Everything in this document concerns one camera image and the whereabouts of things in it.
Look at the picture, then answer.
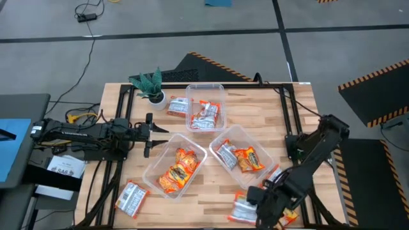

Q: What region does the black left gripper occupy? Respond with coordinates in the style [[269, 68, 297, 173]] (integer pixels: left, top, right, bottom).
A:
[[134, 112, 169, 159]]

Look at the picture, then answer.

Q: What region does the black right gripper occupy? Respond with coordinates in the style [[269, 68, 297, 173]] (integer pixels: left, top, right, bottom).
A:
[[247, 183, 290, 229]]

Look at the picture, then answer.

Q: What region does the orange Maruchan ramen pack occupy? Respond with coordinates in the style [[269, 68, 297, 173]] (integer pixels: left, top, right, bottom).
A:
[[114, 180, 151, 220], [166, 96, 190, 118], [216, 139, 238, 171], [158, 164, 193, 195], [277, 207, 300, 228], [198, 100, 222, 121], [174, 148, 199, 172], [265, 164, 284, 183], [227, 190, 258, 225], [190, 114, 219, 130], [234, 146, 266, 174]]

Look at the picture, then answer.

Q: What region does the clear plastic bin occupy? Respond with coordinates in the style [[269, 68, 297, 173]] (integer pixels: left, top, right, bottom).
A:
[[185, 83, 228, 134], [142, 132, 208, 201], [208, 124, 276, 191]]

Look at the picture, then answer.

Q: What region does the green plant in white pot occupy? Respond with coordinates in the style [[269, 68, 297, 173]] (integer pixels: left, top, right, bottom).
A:
[[128, 66, 168, 112]]

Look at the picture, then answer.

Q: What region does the printed paper sheet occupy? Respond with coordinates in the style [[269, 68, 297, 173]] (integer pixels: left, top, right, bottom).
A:
[[47, 155, 88, 179]]

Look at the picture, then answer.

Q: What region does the plain white paper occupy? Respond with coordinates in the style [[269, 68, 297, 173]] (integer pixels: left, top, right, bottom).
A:
[[34, 184, 75, 201]]

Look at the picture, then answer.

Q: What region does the black shelf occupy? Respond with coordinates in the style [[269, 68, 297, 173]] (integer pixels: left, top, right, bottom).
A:
[[22, 164, 83, 192]]

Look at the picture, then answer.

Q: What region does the black power adapter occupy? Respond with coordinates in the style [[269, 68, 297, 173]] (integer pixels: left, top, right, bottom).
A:
[[77, 13, 98, 23]]

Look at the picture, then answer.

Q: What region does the grey desk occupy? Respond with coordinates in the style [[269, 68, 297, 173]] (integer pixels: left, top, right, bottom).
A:
[[0, 93, 51, 190]]

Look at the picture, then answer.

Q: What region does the blue sheet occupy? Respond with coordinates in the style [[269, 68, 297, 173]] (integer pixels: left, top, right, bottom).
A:
[[0, 118, 32, 183]]

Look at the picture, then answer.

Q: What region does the blue floor mat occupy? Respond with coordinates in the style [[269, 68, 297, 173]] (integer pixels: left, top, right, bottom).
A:
[[204, 0, 233, 8]]

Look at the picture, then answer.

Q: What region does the black desk device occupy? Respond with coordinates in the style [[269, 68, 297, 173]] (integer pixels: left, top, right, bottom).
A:
[[0, 128, 17, 142]]

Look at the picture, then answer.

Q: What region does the yellow power cable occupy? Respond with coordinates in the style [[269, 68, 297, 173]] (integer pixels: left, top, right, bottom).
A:
[[38, 112, 98, 147]]

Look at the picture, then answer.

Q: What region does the black power cable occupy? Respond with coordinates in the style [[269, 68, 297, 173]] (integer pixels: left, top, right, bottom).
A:
[[44, 0, 106, 115]]

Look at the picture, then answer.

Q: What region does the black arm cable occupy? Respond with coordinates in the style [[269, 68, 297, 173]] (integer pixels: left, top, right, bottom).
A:
[[253, 72, 323, 118]]

